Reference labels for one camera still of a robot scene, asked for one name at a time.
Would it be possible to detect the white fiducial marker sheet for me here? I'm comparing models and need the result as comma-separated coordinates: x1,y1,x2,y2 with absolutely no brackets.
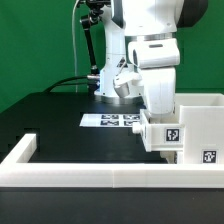
80,114,140,127

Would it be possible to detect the white drawer box front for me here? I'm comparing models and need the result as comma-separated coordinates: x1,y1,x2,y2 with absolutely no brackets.
160,151,177,164

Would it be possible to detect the white drawer box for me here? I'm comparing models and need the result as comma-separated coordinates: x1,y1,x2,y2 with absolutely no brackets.
160,151,177,164
132,109,184,152

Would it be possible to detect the black cable bundle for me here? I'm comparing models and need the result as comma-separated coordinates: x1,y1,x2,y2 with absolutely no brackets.
43,75,101,94

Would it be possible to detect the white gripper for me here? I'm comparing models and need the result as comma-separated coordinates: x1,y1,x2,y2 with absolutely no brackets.
128,38,180,118

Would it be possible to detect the white drawer cabinet frame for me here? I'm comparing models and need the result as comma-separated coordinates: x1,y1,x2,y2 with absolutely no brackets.
175,94,224,165

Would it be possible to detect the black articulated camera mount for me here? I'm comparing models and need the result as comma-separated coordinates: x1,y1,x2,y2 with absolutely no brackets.
80,0,111,75

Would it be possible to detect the white workspace border fence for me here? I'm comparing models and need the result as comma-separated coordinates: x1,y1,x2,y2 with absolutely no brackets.
0,134,224,188

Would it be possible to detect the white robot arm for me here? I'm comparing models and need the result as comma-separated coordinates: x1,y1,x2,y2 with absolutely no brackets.
96,0,208,118

